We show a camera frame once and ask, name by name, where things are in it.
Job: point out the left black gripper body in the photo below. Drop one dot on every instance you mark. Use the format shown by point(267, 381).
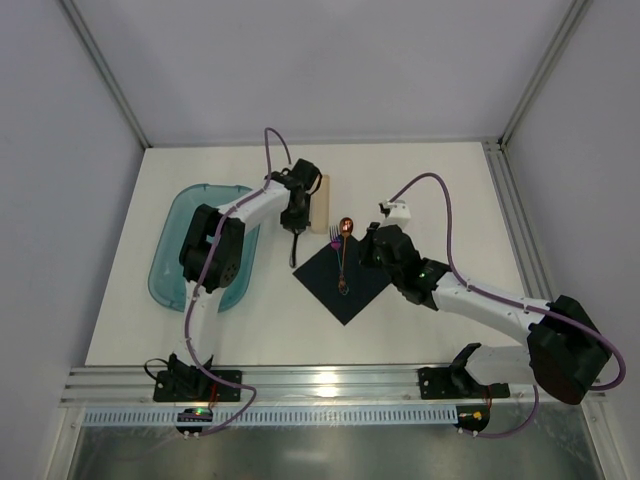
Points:
point(294, 220)

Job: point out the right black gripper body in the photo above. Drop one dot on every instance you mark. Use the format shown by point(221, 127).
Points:
point(375, 239)

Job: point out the beige cutlery case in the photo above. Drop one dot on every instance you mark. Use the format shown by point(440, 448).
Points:
point(320, 207)

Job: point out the copper spoon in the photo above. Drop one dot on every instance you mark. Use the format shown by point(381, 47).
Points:
point(346, 228)

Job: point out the iridescent fork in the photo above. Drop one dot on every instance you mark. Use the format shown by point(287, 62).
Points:
point(336, 245)

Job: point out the black paper napkin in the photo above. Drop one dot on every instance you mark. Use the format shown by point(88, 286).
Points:
point(320, 276)

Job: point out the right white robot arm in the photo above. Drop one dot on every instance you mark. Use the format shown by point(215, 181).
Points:
point(558, 347)

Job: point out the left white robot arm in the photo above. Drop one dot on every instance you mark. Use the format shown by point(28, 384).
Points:
point(211, 260)

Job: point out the teal plastic basin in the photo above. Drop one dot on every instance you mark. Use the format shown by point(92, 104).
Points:
point(166, 283)

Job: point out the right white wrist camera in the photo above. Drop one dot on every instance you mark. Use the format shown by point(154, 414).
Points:
point(395, 213)

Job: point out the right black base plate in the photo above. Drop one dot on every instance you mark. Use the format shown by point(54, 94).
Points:
point(455, 383)

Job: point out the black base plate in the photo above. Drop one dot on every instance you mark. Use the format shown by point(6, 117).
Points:
point(179, 382)
point(455, 383)

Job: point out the right side aluminium rail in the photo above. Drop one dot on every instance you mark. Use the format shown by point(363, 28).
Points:
point(529, 259)

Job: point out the aluminium rail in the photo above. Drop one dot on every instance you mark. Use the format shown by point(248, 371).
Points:
point(529, 259)
point(131, 384)

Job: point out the white slotted cable duct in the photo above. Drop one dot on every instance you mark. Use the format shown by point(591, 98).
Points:
point(332, 415)

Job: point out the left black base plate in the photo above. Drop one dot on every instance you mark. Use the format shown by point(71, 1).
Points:
point(179, 382)

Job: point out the aluminium front rail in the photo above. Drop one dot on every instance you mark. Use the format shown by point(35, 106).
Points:
point(131, 384)

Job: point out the left aluminium frame post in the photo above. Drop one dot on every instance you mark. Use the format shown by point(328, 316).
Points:
point(88, 42)

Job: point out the aluminium frame post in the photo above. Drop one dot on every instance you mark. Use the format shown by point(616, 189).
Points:
point(569, 23)
point(88, 42)

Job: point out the right aluminium frame post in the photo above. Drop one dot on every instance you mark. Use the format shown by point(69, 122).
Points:
point(569, 23)

